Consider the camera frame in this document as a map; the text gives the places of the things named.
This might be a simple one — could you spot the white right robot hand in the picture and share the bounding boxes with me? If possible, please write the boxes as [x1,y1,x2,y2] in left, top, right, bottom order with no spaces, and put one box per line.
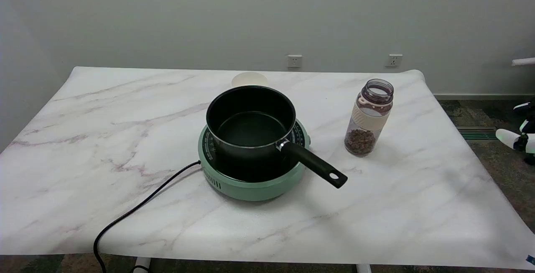
[495,100,535,156]

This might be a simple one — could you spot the clear bottle with brown contents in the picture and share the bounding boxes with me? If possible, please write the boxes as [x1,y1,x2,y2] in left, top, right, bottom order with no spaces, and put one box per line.
[344,79,395,157]

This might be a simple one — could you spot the green floor vent grille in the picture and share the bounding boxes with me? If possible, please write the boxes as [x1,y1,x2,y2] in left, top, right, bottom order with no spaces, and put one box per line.
[456,126,499,140]

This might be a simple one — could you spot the green induction cooker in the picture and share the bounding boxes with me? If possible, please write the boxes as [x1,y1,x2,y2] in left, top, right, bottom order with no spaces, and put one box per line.
[198,118,311,202]

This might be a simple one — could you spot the beige round lid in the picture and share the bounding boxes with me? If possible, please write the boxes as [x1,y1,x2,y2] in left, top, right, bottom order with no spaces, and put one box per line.
[231,71,269,89]

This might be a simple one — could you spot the white marble pattern table sheet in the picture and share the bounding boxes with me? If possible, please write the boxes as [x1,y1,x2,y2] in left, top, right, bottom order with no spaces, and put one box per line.
[0,66,535,270]

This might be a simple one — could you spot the black saucepan with handle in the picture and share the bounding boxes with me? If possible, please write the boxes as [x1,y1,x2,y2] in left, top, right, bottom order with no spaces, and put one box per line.
[206,85,348,189]

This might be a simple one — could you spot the black power cable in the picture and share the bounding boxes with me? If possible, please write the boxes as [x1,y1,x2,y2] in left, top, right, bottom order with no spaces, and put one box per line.
[93,161,202,273]

